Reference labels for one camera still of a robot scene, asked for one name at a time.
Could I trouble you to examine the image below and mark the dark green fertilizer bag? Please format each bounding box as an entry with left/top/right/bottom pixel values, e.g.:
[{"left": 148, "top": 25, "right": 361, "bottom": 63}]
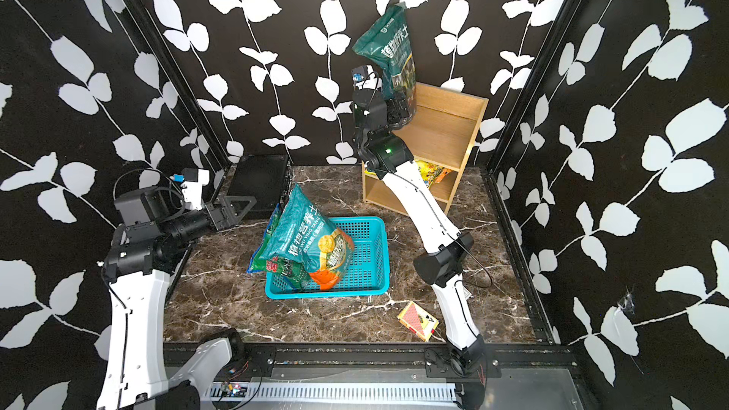
[{"left": 353, "top": 2, "right": 417, "bottom": 129}]

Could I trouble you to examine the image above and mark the teal and orange fertilizer bag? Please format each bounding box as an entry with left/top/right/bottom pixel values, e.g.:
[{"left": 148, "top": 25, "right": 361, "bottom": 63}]
[{"left": 271, "top": 185, "right": 355, "bottom": 290}]

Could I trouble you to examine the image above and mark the green blue-edged soil bag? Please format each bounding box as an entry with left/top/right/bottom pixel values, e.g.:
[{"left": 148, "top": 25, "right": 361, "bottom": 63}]
[{"left": 247, "top": 204, "right": 311, "bottom": 290}]

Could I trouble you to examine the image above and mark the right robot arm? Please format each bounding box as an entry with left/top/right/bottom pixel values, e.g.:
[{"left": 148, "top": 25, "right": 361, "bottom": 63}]
[{"left": 352, "top": 88, "right": 486, "bottom": 375}]

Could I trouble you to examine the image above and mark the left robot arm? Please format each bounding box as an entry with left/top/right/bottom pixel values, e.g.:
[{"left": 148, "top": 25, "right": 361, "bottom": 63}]
[{"left": 96, "top": 187, "right": 256, "bottom": 409}]

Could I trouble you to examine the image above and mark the wooden two-tier shelf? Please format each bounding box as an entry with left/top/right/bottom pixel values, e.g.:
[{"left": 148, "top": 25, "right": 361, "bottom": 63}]
[{"left": 355, "top": 83, "right": 487, "bottom": 214}]

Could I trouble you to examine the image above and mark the yellow fertilizer bag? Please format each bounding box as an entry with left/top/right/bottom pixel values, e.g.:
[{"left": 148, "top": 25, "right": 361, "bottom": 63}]
[{"left": 362, "top": 159, "right": 451, "bottom": 188}]

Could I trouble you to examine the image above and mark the black ribbed case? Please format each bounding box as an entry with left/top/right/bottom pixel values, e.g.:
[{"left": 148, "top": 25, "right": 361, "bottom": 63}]
[{"left": 222, "top": 154, "right": 292, "bottom": 220}]

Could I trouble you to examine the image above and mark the turquoise plastic basket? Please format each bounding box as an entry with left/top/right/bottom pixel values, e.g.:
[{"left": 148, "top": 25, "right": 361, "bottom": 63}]
[{"left": 265, "top": 216, "right": 390, "bottom": 300}]

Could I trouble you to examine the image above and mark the red playing card box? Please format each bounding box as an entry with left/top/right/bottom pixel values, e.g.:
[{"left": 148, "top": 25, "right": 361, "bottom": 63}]
[{"left": 398, "top": 301, "right": 440, "bottom": 342}]

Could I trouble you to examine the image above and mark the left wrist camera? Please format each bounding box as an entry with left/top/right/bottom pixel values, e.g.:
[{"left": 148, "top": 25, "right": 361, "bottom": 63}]
[{"left": 172, "top": 168, "right": 210, "bottom": 211}]

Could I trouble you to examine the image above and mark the black front rail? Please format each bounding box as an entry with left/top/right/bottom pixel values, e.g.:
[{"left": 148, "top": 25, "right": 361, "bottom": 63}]
[{"left": 216, "top": 343, "right": 577, "bottom": 382}]

